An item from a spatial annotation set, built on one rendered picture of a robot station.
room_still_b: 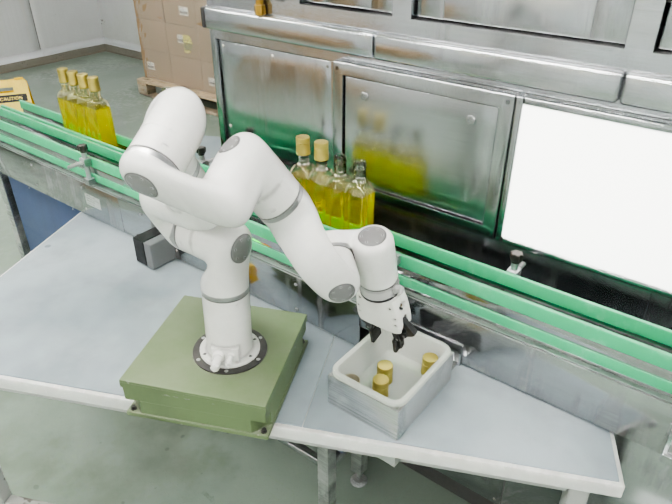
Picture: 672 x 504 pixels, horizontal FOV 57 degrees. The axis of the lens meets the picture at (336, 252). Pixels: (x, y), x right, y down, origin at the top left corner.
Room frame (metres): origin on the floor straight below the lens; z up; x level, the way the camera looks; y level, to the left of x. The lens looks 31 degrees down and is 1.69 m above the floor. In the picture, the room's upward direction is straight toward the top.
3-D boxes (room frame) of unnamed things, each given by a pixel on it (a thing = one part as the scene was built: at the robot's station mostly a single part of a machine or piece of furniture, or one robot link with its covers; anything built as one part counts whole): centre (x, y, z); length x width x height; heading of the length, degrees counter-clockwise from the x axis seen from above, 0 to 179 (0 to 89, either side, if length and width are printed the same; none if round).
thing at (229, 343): (0.99, 0.22, 0.92); 0.16 x 0.13 x 0.15; 178
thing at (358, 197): (1.31, -0.06, 0.99); 0.06 x 0.06 x 0.21; 52
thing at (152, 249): (1.51, 0.52, 0.79); 0.08 x 0.08 x 0.08; 52
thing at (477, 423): (1.65, 0.08, 0.73); 1.58 x 1.52 x 0.04; 77
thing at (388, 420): (1.00, -0.13, 0.79); 0.27 x 0.17 x 0.08; 142
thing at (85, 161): (1.74, 0.78, 0.94); 0.07 x 0.04 x 0.13; 142
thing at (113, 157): (1.73, 0.59, 0.93); 1.75 x 0.01 x 0.08; 52
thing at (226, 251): (1.01, 0.23, 1.08); 0.13 x 0.10 x 0.16; 56
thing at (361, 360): (0.98, -0.12, 0.80); 0.22 x 0.17 x 0.09; 142
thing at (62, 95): (2.05, 0.90, 1.02); 0.06 x 0.06 x 0.28; 52
